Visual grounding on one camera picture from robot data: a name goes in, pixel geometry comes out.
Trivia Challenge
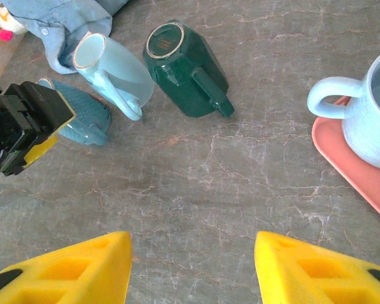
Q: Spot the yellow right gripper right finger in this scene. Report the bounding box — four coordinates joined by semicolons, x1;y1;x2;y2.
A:
254;231;380;304

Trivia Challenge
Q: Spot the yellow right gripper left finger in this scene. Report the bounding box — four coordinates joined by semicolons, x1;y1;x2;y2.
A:
0;231;133;304

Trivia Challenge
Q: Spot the teal dotted mug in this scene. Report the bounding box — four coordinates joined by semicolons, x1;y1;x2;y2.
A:
37;77;112;147

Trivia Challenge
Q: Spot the dark green mug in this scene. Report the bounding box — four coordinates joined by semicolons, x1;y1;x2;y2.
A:
142;19;235;118

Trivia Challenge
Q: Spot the glossy pale blue mug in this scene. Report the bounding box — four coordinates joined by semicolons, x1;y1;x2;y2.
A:
72;33;156;122

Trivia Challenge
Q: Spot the matte light blue mug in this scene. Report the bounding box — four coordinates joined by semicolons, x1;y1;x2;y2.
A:
307;44;380;174

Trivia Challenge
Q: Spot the light blue button shirt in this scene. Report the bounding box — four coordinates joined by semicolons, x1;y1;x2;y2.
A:
11;0;130;75

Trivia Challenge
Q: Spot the white plush doll with glasses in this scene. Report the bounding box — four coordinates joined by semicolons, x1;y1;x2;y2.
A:
0;0;29;42

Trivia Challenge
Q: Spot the pink plastic tray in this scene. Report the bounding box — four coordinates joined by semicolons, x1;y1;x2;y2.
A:
312;96;380;227

